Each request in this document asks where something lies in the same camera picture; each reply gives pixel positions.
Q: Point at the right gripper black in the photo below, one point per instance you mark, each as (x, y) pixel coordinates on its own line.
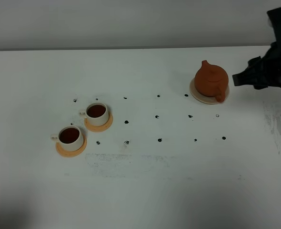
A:
(267, 70)

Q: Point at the brown teapot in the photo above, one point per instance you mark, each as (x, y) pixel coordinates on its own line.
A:
(210, 72)

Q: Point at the cream teapot coaster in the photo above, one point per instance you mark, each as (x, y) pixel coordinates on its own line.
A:
(202, 97)

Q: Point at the far white teacup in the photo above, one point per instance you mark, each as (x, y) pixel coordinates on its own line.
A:
(96, 114)

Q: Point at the white teacup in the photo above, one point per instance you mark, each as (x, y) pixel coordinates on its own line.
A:
(70, 138)
(96, 114)

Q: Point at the far orange saucer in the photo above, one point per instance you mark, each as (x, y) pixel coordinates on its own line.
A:
(99, 128)

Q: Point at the orange saucer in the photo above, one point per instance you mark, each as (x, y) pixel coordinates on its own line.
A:
(65, 153)
(99, 128)

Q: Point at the near white teacup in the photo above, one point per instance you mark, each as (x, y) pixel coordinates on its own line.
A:
(70, 138)

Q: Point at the near orange saucer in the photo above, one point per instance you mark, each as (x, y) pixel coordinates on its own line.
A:
(65, 153)

